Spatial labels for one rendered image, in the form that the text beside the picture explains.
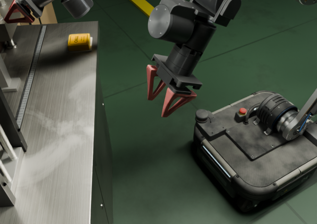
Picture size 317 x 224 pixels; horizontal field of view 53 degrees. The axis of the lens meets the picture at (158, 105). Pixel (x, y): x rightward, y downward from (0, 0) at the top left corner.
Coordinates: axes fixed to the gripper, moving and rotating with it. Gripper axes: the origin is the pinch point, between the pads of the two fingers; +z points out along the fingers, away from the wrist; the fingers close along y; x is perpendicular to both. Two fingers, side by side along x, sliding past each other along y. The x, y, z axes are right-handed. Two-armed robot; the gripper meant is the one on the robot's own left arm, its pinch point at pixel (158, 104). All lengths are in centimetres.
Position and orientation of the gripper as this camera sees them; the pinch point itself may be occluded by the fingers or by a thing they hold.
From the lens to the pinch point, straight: 67.6
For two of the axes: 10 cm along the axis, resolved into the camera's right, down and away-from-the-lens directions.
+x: 7.5, 0.4, 6.6
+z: -4.3, 8.0, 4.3
